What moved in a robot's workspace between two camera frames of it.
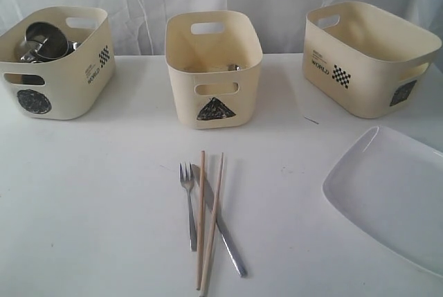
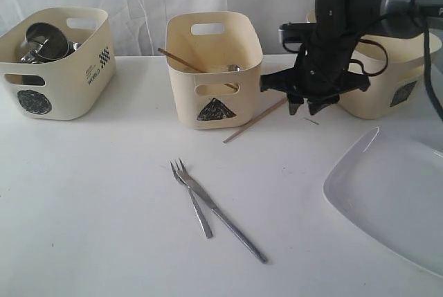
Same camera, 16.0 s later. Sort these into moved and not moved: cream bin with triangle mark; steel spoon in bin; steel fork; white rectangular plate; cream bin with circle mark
Moved: steel fork
Not moved: cream bin with triangle mark; white rectangular plate; cream bin with circle mark; steel spoon in bin
